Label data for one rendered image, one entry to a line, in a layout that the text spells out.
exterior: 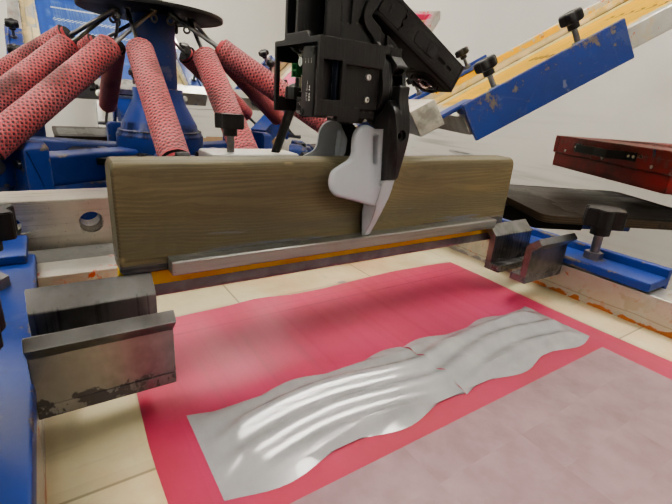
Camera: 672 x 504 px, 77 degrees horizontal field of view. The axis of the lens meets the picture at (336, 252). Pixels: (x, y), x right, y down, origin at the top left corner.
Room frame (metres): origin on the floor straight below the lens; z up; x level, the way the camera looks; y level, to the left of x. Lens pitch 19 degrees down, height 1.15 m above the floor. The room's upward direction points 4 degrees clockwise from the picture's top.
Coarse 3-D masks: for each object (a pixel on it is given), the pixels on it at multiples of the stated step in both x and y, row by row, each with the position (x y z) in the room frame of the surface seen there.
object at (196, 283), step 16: (448, 240) 0.45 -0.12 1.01; (464, 240) 0.47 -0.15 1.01; (480, 240) 0.48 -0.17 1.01; (336, 256) 0.37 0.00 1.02; (352, 256) 0.38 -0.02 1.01; (368, 256) 0.39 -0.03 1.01; (384, 256) 0.40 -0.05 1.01; (240, 272) 0.31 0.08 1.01; (256, 272) 0.32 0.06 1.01; (272, 272) 0.33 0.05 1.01; (288, 272) 0.34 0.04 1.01; (160, 288) 0.28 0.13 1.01; (176, 288) 0.28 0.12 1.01; (192, 288) 0.29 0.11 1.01
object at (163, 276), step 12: (420, 240) 0.43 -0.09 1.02; (432, 240) 0.44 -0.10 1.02; (336, 252) 0.36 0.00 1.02; (348, 252) 0.37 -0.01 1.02; (252, 264) 0.32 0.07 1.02; (264, 264) 0.32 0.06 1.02; (276, 264) 0.33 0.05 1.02; (156, 276) 0.28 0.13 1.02; (168, 276) 0.28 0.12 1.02; (180, 276) 0.29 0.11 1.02; (192, 276) 0.29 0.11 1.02; (204, 276) 0.30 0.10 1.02
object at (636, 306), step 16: (112, 256) 0.38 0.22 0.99; (480, 256) 0.56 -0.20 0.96; (48, 272) 0.34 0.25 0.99; (64, 272) 0.34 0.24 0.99; (80, 272) 0.34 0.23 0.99; (96, 272) 0.35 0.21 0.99; (112, 272) 0.36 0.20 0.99; (560, 272) 0.47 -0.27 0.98; (576, 272) 0.45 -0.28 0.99; (560, 288) 0.46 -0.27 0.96; (576, 288) 0.45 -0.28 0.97; (592, 288) 0.44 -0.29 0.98; (608, 288) 0.42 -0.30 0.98; (624, 288) 0.41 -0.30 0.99; (592, 304) 0.43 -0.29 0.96; (608, 304) 0.42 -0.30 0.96; (624, 304) 0.41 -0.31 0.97; (640, 304) 0.40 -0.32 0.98; (656, 304) 0.39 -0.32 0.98; (640, 320) 0.39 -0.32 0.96; (656, 320) 0.38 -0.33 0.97
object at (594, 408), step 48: (336, 288) 0.43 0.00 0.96; (384, 288) 0.44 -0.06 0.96; (432, 288) 0.45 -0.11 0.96; (480, 288) 0.46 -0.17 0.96; (480, 384) 0.27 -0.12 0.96; (528, 384) 0.28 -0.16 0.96; (576, 384) 0.28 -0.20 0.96; (624, 384) 0.29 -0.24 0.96; (528, 432) 0.22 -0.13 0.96; (576, 432) 0.23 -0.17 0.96; (624, 432) 0.23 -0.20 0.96; (624, 480) 0.19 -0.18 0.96
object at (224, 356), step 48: (192, 336) 0.31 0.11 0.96; (240, 336) 0.31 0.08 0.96; (288, 336) 0.32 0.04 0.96; (336, 336) 0.33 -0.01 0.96; (384, 336) 0.33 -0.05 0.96; (192, 384) 0.25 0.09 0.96; (240, 384) 0.25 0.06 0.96; (192, 432) 0.20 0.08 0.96; (432, 432) 0.22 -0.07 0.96; (480, 432) 0.22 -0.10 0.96; (192, 480) 0.17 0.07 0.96; (336, 480) 0.18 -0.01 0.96; (384, 480) 0.18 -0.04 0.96; (432, 480) 0.18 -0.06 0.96; (480, 480) 0.18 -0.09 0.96; (528, 480) 0.19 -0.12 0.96; (576, 480) 0.19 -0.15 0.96
